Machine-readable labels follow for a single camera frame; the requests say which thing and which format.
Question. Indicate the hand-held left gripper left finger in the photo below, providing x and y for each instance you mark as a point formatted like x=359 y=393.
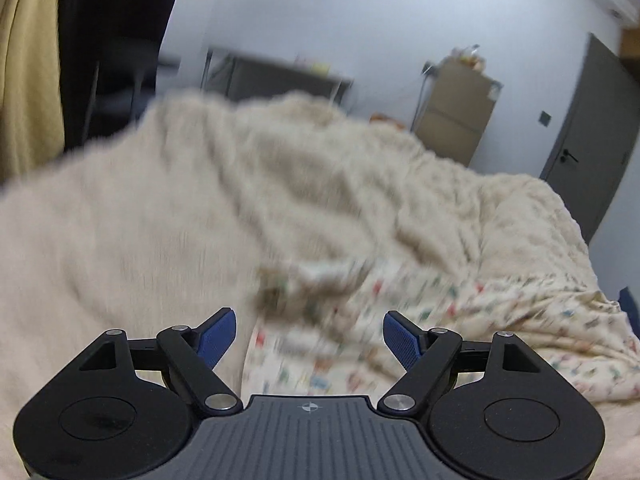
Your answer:
x=217 y=337

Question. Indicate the dark curtain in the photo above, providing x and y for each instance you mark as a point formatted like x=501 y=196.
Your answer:
x=115 y=20

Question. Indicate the grey door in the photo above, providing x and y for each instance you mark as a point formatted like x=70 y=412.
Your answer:
x=590 y=135

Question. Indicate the yellow box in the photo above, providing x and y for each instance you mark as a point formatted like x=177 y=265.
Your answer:
x=321 y=66

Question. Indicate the cardboard box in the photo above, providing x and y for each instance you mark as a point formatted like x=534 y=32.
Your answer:
x=631 y=42

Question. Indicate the grey folding table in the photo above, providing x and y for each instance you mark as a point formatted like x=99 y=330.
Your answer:
x=280 y=67

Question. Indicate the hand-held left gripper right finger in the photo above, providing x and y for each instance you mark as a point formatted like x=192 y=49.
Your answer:
x=402 y=337

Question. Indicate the fluffy cream blanket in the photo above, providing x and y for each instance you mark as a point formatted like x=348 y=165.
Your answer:
x=150 y=210

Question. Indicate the yellow curtain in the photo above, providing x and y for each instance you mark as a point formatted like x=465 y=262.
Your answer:
x=27 y=60

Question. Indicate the beige mini fridge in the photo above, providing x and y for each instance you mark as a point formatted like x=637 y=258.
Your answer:
x=455 y=115

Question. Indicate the cream dog print garment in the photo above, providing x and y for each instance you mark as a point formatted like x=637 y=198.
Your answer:
x=500 y=320

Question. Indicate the black wall switch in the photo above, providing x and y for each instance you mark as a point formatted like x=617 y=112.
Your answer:
x=545 y=118

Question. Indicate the orange box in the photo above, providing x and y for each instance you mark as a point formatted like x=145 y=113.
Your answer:
x=386 y=121

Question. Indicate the blue bag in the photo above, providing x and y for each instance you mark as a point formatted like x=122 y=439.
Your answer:
x=631 y=310

